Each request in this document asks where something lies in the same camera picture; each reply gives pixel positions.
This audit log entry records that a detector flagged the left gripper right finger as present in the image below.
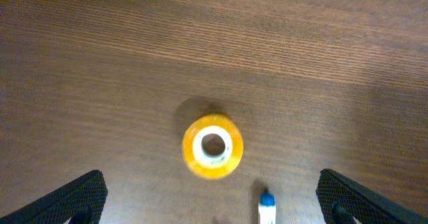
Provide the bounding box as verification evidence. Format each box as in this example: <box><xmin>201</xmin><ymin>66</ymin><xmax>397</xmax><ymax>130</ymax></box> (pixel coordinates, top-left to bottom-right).
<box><xmin>316</xmin><ymin>169</ymin><xmax>427</xmax><ymax>224</ymax></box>

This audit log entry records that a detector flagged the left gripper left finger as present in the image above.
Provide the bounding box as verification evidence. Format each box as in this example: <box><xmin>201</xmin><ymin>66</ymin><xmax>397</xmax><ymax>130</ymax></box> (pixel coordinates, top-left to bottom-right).
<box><xmin>1</xmin><ymin>170</ymin><xmax>108</xmax><ymax>223</ymax></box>

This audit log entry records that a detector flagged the white blue marker pen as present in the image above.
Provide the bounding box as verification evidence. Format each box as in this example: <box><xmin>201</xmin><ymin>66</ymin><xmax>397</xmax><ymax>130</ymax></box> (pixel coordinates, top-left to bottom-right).
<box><xmin>257</xmin><ymin>190</ymin><xmax>276</xmax><ymax>224</ymax></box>

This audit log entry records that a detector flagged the yellow clear tape roll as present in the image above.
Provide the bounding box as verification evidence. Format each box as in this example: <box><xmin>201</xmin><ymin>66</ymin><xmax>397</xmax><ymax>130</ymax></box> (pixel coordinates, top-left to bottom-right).
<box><xmin>182</xmin><ymin>114</ymin><xmax>244</xmax><ymax>180</ymax></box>

